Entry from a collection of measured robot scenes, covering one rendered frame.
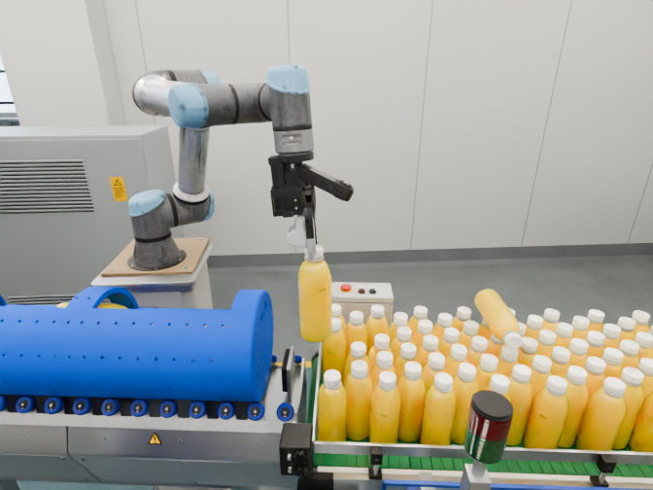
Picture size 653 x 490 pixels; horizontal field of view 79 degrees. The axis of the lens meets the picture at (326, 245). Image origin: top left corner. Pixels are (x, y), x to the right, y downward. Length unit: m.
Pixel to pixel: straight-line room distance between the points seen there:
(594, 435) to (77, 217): 2.60
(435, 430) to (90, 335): 0.83
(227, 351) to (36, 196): 2.05
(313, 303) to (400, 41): 3.08
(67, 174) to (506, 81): 3.40
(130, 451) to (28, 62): 3.08
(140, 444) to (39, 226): 1.90
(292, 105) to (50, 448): 1.07
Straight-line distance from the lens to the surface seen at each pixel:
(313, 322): 0.87
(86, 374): 1.13
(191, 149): 1.28
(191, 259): 1.46
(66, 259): 2.92
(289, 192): 0.77
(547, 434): 1.13
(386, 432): 1.04
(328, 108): 3.61
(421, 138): 3.80
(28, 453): 1.42
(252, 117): 0.83
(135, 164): 2.54
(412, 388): 1.01
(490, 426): 0.72
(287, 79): 0.75
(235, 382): 1.00
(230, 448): 1.17
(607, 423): 1.17
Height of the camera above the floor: 1.74
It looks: 23 degrees down
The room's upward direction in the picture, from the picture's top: straight up
